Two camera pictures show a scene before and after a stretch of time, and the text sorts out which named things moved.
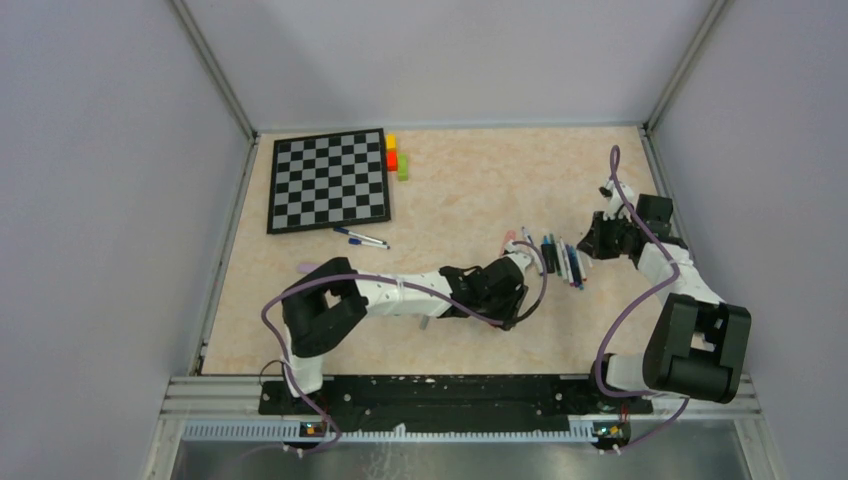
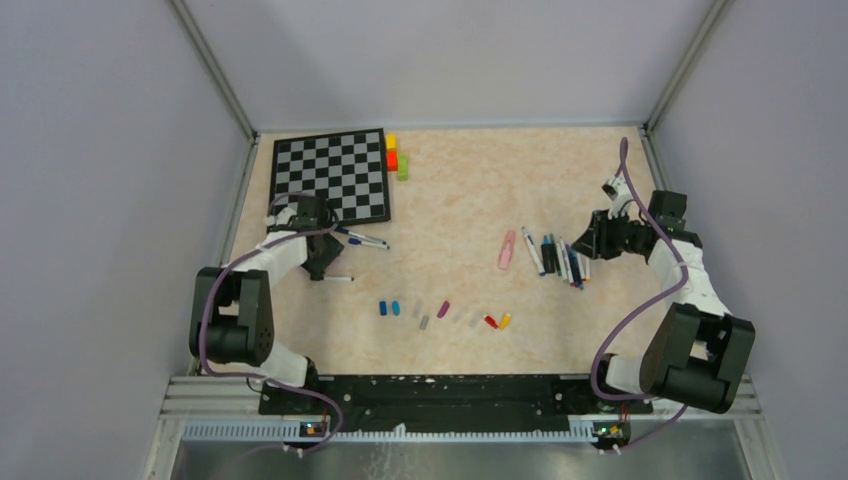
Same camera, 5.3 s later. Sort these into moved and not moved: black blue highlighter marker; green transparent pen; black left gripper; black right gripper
Moved: black left gripper
Not moved: black blue highlighter marker; black right gripper; green transparent pen
